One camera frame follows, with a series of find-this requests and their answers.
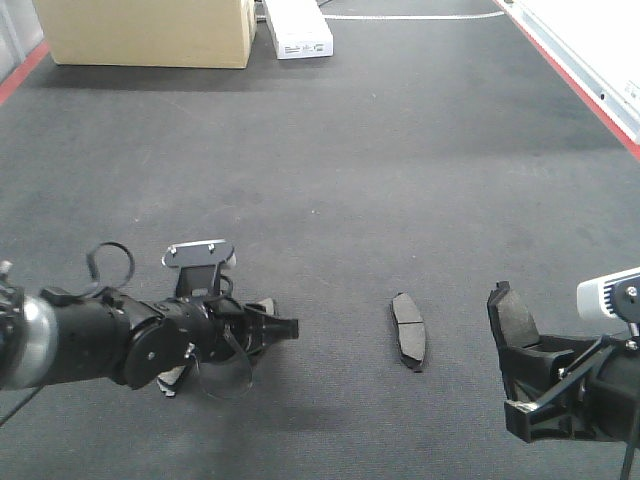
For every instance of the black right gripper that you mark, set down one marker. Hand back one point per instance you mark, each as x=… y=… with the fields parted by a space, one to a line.
x=601 y=402

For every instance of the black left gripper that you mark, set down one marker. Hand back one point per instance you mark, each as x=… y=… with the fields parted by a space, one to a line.
x=207 y=335

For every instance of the grey brake pad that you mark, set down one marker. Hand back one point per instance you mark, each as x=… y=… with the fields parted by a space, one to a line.
x=170 y=382
x=410 y=331

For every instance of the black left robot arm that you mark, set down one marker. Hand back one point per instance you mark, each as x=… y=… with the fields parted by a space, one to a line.
x=56 y=337

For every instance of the black conveyor belt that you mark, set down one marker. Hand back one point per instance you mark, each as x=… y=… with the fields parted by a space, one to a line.
x=435 y=153

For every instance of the white carton box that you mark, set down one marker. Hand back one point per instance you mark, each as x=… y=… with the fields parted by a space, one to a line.
x=298 y=29

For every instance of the cardboard box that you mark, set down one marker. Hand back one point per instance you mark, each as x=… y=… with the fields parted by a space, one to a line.
x=187 y=34

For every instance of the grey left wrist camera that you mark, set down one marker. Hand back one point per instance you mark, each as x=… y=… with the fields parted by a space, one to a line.
x=199 y=265

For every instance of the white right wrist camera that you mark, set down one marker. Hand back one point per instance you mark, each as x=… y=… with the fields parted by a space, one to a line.
x=612 y=296

